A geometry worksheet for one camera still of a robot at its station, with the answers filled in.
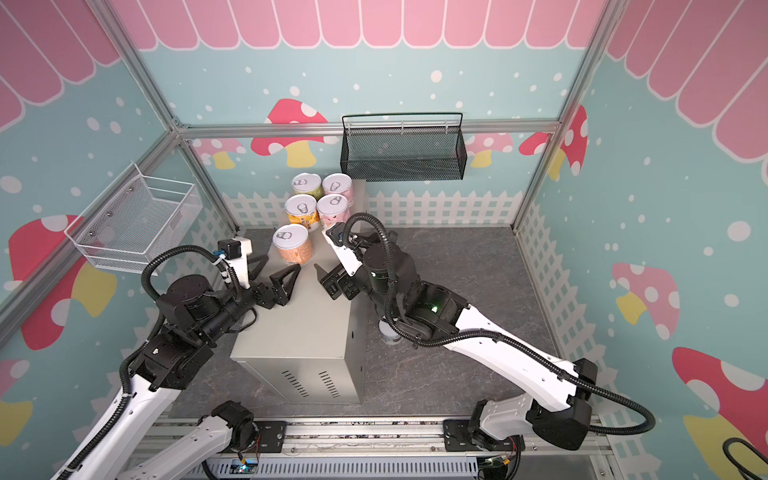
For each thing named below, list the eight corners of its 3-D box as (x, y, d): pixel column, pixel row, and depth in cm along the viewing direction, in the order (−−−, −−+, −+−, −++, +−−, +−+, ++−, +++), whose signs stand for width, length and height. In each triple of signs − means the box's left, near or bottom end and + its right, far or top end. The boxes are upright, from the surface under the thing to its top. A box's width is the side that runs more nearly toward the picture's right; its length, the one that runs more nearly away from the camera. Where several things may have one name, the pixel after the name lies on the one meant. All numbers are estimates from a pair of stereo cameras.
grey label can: (375, 334, 94) (374, 325, 89) (383, 327, 96) (383, 318, 91) (391, 350, 91) (391, 341, 86) (399, 342, 93) (399, 333, 88)
